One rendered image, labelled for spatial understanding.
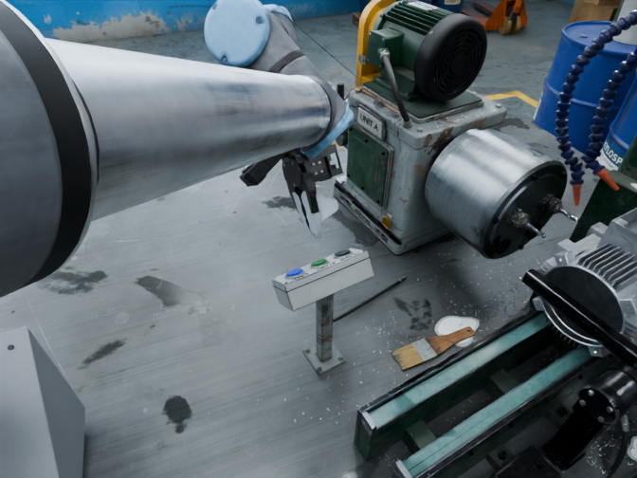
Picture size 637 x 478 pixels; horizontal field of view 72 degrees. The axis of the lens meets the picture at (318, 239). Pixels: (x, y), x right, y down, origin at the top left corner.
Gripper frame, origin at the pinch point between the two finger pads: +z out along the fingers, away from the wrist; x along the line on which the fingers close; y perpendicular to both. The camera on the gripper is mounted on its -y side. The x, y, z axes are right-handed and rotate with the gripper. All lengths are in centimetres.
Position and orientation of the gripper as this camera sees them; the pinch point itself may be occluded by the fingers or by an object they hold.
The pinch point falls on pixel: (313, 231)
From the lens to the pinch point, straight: 78.1
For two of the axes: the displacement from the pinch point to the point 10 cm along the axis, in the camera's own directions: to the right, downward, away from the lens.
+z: 2.7, 9.4, 2.0
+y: 8.7, -3.3, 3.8
